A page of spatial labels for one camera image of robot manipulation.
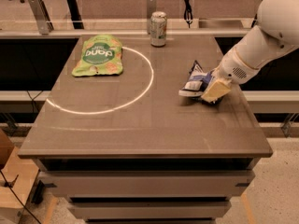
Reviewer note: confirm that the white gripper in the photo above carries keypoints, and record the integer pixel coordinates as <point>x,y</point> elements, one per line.
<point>233,68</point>

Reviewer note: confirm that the blue chip bag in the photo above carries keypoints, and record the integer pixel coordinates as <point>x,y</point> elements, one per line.
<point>196,84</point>

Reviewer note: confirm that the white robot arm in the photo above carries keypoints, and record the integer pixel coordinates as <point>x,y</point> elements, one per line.
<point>275,35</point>

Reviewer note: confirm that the green chip bag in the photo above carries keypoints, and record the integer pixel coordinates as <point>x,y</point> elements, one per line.
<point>100,56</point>

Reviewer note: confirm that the green soda can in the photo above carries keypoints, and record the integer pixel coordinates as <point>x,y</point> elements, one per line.
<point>158,24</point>

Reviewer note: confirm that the grey drawer cabinet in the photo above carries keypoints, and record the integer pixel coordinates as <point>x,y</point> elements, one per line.
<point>148,197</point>

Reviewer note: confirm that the cardboard box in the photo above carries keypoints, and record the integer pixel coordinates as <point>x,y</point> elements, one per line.
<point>16,182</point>

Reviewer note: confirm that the middle metal railing bracket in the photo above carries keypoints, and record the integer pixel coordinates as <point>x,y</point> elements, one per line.
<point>151,7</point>

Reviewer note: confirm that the metal railing bracket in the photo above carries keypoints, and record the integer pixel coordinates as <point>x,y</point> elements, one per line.
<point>41,15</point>
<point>151,7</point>

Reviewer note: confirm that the left metal railing bracket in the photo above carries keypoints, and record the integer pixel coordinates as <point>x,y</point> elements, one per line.
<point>41,15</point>

